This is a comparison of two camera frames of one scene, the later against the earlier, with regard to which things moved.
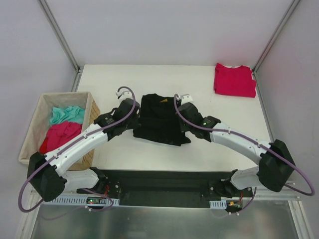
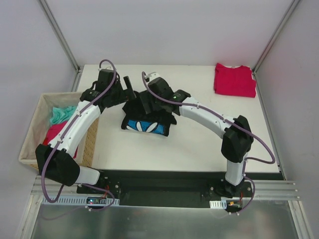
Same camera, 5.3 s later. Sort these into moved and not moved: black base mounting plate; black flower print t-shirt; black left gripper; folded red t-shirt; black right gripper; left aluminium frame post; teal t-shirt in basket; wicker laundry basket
Moved: black flower print t-shirt; black left gripper; black right gripper
Not moved: left aluminium frame post; black base mounting plate; teal t-shirt in basket; wicker laundry basket; folded red t-shirt
